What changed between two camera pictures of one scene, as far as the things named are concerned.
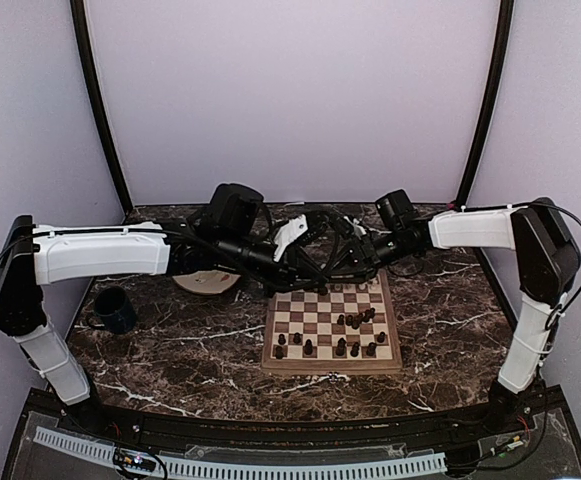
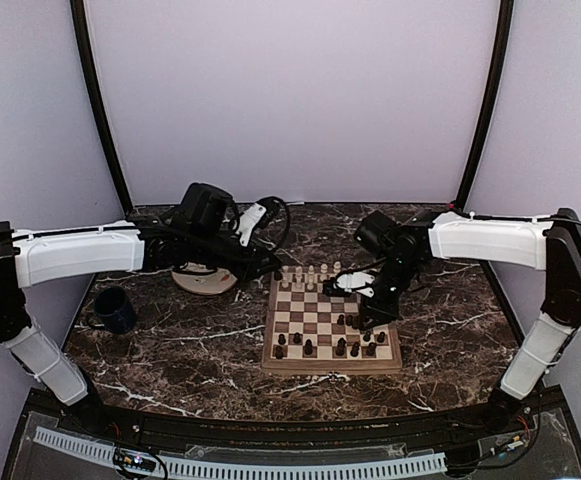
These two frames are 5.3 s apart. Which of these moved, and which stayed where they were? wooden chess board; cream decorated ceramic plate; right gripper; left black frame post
Moved: right gripper
Stayed: wooden chess board; cream decorated ceramic plate; left black frame post
